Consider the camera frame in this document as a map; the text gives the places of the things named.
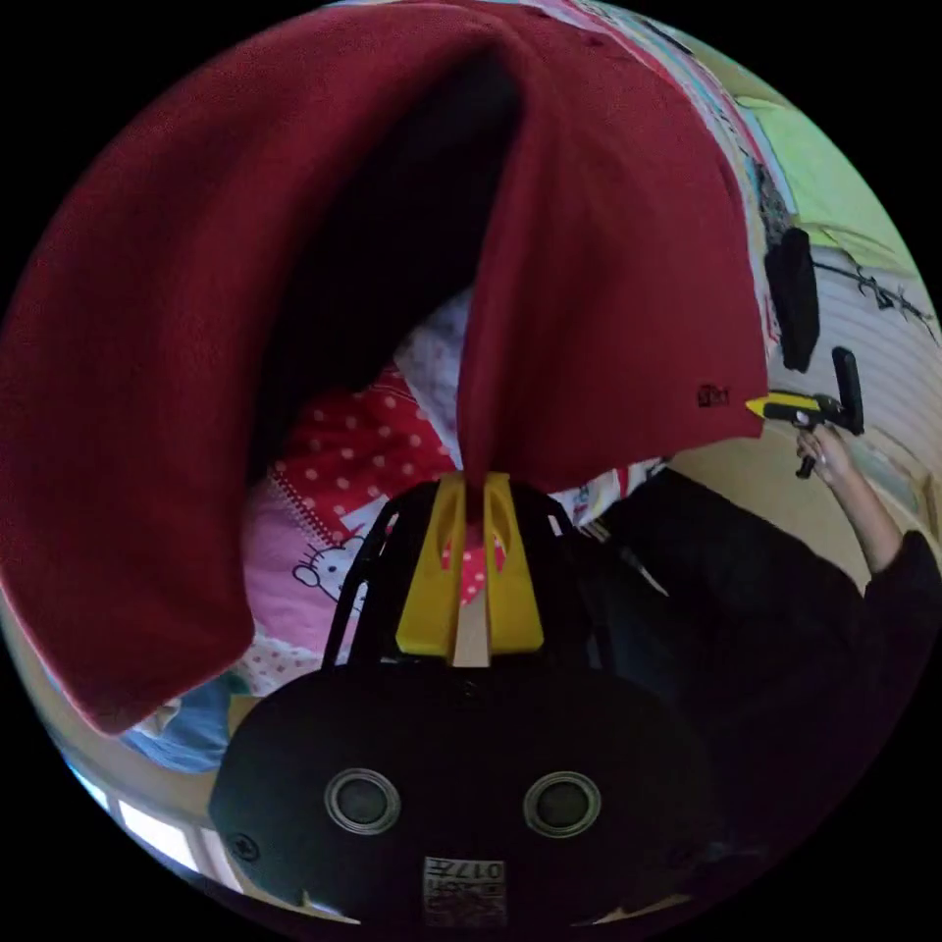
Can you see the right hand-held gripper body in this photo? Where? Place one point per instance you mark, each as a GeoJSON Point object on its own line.
{"type": "Point", "coordinates": [804, 416]}

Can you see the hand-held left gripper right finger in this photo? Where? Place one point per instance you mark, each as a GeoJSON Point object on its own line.
{"type": "Point", "coordinates": [515, 589]}

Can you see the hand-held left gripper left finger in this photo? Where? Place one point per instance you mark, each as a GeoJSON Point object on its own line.
{"type": "Point", "coordinates": [430, 589]}

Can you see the red long sleeve sweater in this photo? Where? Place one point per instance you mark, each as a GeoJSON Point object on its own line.
{"type": "Point", "coordinates": [169, 353]}

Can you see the person's right forearm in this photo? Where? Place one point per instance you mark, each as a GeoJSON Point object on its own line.
{"type": "Point", "coordinates": [872, 519]}

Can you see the person's right hand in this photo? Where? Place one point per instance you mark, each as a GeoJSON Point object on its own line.
{"type": "Point", "coordinates": [830, 452]}

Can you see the person's body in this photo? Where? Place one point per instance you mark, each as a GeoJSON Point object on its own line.
{"type": "Point", "coordinates": [736, 633]}

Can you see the yellow-green curtain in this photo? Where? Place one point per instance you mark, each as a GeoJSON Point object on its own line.
{"type": "Point", "coordinates": [824, 169]}

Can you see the pile of clothes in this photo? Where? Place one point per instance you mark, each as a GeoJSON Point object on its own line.
{"type": "Point", "coordinates": [188, 732]}

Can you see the window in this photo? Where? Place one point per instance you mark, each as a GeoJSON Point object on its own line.
{"type": "Point", "coordinates": [151, 832]}

